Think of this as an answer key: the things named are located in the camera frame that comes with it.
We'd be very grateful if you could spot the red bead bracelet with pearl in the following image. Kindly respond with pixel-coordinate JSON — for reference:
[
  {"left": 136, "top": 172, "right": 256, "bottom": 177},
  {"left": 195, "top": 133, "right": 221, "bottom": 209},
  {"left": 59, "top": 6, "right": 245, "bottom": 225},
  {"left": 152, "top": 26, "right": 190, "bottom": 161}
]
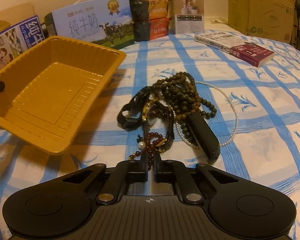
[{"left": 128, "top": 132, "right": 166, "bottom": 170}]

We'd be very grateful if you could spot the black fitness band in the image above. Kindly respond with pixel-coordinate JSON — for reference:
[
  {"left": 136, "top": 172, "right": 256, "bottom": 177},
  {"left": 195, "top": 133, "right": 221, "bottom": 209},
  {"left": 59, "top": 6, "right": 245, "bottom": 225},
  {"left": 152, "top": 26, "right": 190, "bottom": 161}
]
[{"left": 186, "top": 112, "right": 220, "bottom": 165}]

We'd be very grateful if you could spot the yellow plastic tray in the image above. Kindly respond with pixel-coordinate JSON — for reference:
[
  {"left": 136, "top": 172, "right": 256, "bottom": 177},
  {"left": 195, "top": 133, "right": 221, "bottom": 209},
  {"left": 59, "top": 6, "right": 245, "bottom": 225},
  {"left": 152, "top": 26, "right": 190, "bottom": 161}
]
[{"left": 0, "top": 36, "right": 126, "bottom": 155}]

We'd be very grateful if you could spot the black strap gold watch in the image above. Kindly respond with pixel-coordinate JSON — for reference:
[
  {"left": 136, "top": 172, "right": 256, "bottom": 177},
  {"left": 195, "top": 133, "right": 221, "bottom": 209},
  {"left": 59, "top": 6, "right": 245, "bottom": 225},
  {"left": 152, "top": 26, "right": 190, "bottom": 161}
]
[{"left": 117, "top": 86, "right": 174, "bottom": 153}]

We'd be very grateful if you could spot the dark wooden bead necklace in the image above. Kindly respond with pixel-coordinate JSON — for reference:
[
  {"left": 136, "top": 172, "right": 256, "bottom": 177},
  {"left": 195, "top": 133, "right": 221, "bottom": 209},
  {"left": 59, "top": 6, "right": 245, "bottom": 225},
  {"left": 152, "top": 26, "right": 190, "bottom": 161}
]
[{"left": 151, "top": 71, "right": 218, "bottom": 140}]

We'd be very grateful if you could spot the blue cartoon milk carton box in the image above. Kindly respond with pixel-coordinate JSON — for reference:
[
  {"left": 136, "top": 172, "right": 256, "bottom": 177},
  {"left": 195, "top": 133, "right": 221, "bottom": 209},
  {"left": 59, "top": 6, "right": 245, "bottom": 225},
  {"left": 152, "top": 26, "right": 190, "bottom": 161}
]
[{"left": 0, "top": 15, "right": 45, "bottom": 70}]

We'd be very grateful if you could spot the blue checkered bed sheet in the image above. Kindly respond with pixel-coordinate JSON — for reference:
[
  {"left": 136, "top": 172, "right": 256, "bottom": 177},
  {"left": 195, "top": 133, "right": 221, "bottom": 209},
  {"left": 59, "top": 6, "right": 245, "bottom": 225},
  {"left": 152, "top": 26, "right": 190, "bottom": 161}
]
[{"left": 0, "top": 34, "right": 300, "bottom": 239}]

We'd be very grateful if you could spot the white cow milk carton box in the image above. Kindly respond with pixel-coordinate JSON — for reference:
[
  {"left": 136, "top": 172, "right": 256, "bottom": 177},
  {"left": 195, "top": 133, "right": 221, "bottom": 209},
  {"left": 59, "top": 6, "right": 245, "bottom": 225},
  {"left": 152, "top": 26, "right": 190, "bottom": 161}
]
[{"left": 44, "top": 0, "right": 135, "bottom": 49}]

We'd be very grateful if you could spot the AutoCAD book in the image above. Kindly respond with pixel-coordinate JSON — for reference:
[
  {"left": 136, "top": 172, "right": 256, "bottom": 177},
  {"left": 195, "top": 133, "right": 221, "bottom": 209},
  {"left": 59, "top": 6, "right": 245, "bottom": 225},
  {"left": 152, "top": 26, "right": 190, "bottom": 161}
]
[{"left": 194, "top": 31, "right": 275, "bottom": 68}]

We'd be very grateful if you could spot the bottom red food box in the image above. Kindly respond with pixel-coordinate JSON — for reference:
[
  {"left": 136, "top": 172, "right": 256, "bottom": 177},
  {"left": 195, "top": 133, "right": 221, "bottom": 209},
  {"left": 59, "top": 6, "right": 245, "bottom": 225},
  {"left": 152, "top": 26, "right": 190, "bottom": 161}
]
[{"left": 133, "top": 17, "right": 169, "bottom": 42}]

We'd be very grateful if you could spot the small white product box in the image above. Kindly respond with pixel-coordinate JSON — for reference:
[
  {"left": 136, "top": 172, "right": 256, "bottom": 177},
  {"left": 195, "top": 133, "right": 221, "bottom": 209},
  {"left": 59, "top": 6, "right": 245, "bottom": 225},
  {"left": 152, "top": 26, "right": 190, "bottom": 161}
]
[{"left": 168, "top": 0, "right": 204, "bottom": 34}]

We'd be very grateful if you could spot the middle orange food box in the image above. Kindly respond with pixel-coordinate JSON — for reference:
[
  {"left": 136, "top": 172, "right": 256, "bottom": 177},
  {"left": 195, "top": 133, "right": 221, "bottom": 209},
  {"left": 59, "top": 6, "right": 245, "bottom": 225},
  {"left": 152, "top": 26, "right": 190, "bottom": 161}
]
[{"left": 130, "top": 0, "right": 168, "bottom": 22}]

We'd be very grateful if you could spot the large cardboard box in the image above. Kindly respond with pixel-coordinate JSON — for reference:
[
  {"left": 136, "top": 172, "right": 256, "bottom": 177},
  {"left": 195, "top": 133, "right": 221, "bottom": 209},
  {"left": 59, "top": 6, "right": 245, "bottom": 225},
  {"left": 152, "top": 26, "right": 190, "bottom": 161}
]
[{"left": 228, "top": 0, "right": 295, "bottom": 43}]

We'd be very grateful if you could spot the white pearl necklace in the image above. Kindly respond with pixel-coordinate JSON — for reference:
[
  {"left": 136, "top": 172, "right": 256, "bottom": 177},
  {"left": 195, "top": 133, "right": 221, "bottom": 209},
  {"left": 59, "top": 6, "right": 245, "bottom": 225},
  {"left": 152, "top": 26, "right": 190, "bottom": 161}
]
[{"left": 173, "top": 80, "right": 240, "bottom": 150}]

